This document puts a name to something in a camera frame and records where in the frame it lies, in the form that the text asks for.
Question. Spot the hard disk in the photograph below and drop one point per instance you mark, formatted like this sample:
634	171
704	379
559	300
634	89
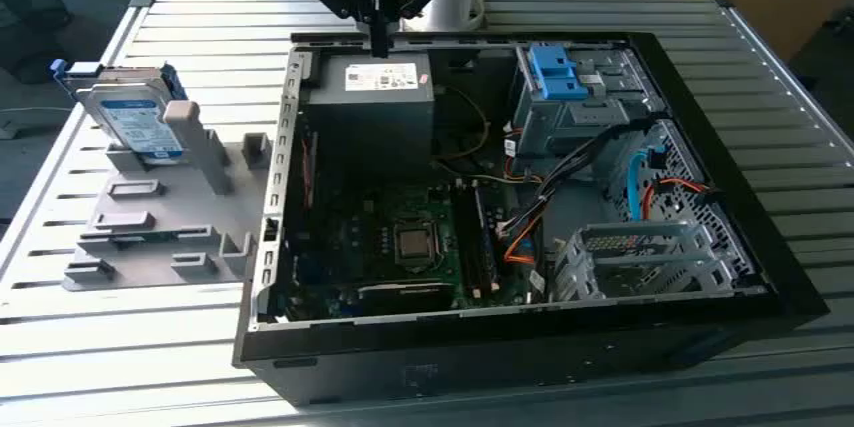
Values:
136	122

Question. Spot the metal disk bay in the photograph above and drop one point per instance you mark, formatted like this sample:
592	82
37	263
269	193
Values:
656	261

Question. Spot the gray power supply unit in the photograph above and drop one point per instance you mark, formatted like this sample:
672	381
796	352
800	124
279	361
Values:
373	112

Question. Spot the blue plastic latch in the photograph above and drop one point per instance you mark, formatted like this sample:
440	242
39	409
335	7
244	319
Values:
554	72

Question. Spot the metal optical drive cage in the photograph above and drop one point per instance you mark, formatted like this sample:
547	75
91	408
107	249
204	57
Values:
580	117

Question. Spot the black mesh waste basket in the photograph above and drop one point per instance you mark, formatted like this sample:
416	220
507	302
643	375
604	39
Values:
33	7

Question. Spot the RAM stick with white clips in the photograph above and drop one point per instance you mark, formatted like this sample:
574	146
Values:
486	237

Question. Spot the CPU socket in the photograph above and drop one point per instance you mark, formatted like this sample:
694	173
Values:
413	242

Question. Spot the black RAM slot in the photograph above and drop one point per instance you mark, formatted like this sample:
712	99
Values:
467	242

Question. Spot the green motherboard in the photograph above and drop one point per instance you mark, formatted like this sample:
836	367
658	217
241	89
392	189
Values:
347	247

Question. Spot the gray parts rack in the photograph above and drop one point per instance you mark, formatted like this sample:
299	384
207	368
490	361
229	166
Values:
187	217

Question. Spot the bare RAM stick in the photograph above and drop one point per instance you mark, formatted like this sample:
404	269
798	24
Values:
143	237

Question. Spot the black graphics card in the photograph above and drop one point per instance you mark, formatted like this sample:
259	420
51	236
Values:
407	297

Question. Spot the black PC case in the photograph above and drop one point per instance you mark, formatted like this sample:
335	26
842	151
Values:
467	357

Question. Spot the gray floor bracket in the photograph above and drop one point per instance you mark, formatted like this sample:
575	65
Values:
8	129

